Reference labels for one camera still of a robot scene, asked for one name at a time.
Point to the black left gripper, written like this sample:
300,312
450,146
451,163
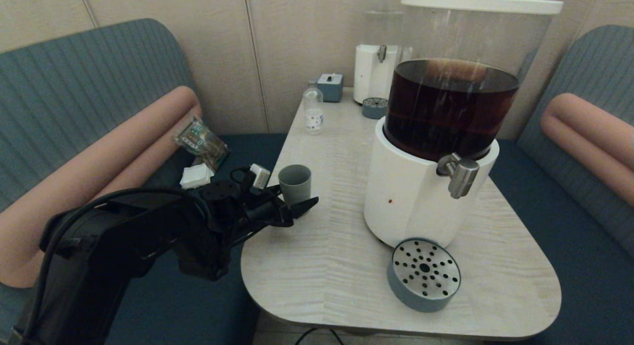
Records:
270,211

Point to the grey plastic cup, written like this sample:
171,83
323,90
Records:
296,186

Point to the large metal dispenser tap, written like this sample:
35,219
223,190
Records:
461,179

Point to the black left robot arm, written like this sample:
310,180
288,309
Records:
124,246

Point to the small clear bottle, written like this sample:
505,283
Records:
313,116

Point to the white napkin stack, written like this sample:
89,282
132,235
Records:
195,175

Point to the green snack packet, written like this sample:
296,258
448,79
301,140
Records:
202,141

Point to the grey tissue box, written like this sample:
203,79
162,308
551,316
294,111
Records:
330,88

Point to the large dispenser with dark tea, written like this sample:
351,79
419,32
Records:
411,196

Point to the small blue-grey drip tray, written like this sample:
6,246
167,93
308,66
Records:
375,108

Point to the small clear water dispenser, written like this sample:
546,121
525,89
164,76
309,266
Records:
369,75

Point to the large blue-grey perforated drip tray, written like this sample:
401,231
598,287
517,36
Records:
421,273

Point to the small metal dispenser tap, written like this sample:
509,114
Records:
382,53

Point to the long folded pink bolster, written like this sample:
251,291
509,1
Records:
74,176

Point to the blue bench with snack packet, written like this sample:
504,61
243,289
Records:
74,97

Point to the large white dispenser lid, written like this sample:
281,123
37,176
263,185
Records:
480,4

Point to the empty blue bench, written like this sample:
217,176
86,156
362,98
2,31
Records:
569,226

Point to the short pink bolster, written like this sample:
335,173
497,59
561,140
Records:
589,134

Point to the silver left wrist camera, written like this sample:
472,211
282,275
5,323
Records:
260,176

